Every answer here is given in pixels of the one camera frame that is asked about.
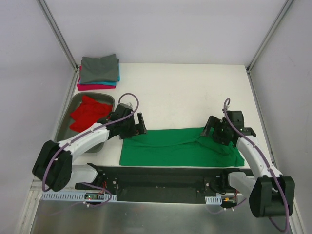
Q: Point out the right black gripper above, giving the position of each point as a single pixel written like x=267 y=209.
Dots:
x=210 y=126

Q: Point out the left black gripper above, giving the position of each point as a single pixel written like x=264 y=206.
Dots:
x=136 y=127

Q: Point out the green t-shirt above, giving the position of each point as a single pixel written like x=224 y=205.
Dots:
x=178 y=148

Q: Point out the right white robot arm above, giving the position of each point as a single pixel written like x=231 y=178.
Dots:
x=270 y=193

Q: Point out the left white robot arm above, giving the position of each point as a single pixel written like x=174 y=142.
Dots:
x=55 y=164

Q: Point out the red t-shirt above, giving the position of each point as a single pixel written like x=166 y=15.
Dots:
x=88 y=113

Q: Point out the folded grey t-shirt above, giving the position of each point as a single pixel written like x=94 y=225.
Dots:
x=99 y=69

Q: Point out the folded magenta t-shirt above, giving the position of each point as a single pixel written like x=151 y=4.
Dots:
x=97 y=85

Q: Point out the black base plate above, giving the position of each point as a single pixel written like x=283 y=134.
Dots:
x=161 y=184

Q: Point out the right white cable duct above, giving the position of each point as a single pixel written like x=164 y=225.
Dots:
x=213 y=200

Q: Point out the white cable duct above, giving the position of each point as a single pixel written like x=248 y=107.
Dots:
x=213 y=200
x=78 y=196

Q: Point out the left white cable duct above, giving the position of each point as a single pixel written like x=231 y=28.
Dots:
x=78 y=196

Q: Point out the right aluminium frame post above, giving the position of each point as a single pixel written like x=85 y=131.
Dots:
x=272 y=29

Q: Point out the aluminium frame post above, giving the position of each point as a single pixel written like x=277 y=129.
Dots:
x=57 y=32
x=272 y=29

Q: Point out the left aluminium frame post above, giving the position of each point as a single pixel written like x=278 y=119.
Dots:
x=57 y=32

